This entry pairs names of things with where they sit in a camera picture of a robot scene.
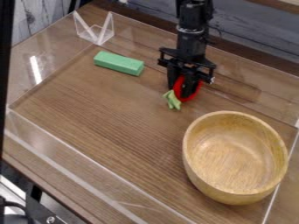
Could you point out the red plush strawberry toy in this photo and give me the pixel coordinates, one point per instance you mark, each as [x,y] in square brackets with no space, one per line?
[176,97]

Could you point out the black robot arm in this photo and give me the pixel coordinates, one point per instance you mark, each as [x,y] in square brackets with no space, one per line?
[195,14]

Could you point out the clear acrylic tray wall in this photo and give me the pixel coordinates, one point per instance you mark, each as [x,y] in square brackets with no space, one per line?
[92,135]

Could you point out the green rectangular foam block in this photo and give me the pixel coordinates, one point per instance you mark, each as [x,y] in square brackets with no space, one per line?
[119,63]

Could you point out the wooden bowl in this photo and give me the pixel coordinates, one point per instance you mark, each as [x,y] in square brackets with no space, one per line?
[234,157]

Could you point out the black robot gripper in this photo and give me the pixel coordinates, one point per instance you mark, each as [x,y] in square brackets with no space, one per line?
[196,68]

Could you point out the clear acrylic corner bracket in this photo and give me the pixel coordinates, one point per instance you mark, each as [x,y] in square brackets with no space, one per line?
[95,34]

